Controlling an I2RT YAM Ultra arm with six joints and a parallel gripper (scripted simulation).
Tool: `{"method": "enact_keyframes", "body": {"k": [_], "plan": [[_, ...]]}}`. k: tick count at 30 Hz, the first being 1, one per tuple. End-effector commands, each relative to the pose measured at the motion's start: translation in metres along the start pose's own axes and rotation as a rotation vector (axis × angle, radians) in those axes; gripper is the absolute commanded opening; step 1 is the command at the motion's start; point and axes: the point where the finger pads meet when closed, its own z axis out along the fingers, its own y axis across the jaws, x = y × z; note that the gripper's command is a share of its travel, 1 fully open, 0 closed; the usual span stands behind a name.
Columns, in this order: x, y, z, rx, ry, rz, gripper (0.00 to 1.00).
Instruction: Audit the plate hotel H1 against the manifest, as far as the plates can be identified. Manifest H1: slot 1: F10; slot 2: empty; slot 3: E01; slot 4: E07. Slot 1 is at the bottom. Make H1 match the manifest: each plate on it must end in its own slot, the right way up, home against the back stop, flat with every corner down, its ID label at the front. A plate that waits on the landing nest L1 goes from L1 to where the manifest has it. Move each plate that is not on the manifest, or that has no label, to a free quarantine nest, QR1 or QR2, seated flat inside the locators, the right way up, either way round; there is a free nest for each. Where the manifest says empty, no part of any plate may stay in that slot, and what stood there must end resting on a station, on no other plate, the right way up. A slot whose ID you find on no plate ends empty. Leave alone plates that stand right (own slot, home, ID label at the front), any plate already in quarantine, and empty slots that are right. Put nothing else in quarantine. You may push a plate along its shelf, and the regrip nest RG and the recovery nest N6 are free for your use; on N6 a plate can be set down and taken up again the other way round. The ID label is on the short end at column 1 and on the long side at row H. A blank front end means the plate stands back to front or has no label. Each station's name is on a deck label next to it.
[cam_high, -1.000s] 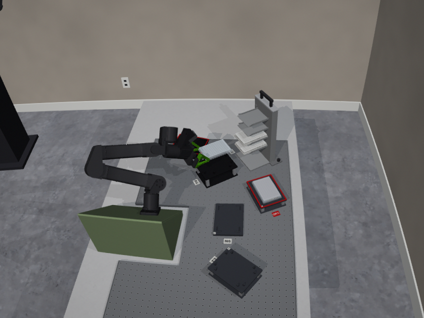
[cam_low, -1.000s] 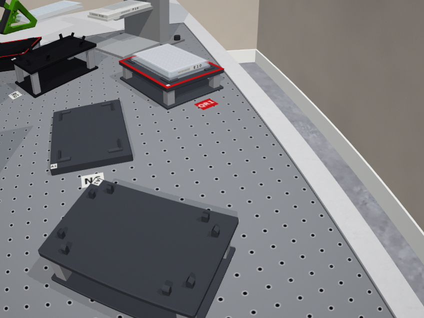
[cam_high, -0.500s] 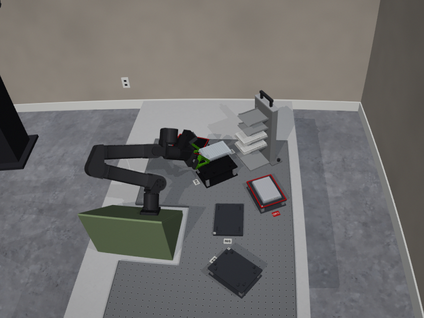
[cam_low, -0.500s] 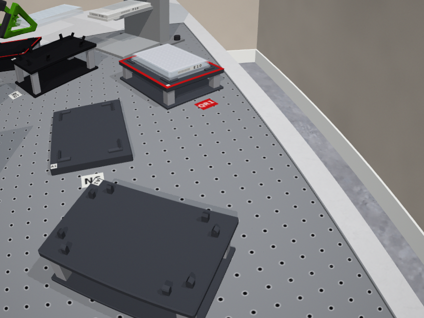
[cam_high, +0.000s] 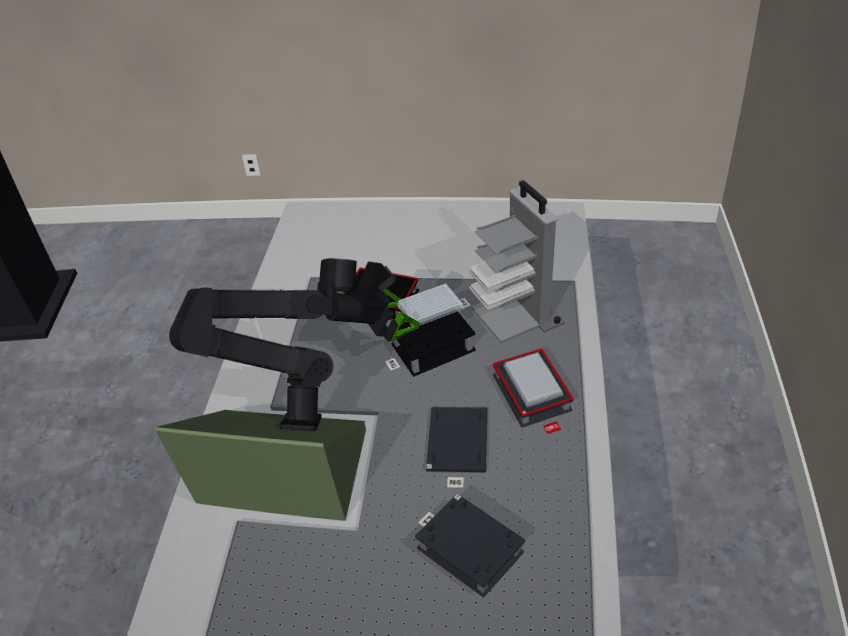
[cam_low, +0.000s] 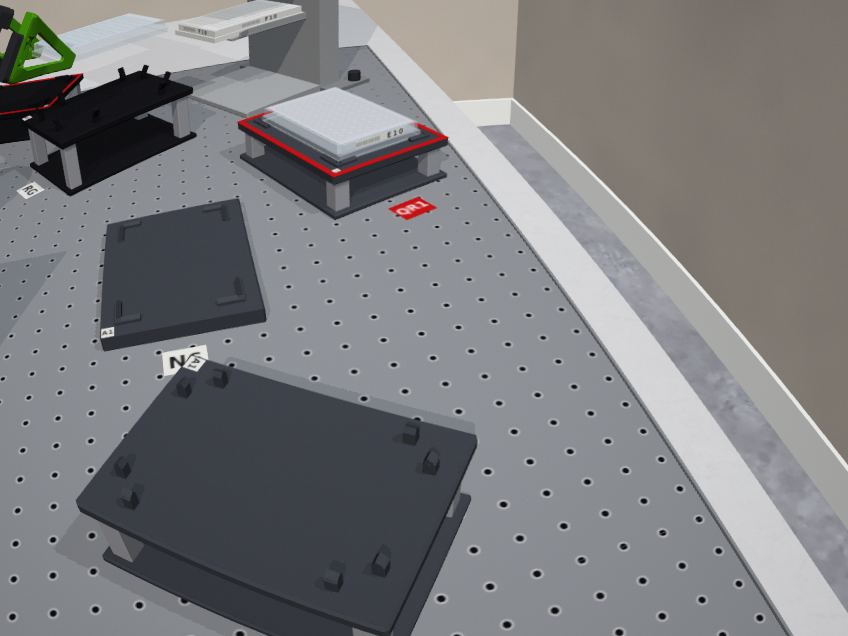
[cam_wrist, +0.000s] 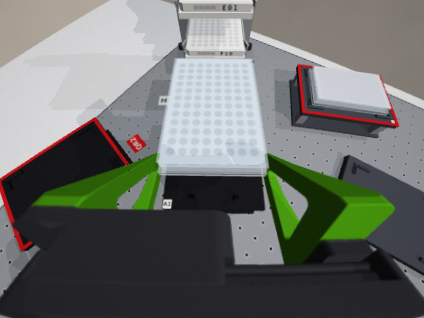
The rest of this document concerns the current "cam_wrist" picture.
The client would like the black two-tier stand with grey legs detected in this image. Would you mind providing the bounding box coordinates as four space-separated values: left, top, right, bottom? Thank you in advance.
162 176 265 214

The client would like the grey shelf rack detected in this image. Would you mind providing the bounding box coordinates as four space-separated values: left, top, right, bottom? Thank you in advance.
174 0 257 58

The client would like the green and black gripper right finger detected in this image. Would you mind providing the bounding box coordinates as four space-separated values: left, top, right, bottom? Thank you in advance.
264 153 394 264

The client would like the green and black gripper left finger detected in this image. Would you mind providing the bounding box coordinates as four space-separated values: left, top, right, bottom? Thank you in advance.
31 153 161 210

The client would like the grey perforated work table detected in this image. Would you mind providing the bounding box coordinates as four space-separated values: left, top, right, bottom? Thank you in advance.
0 37 424 297

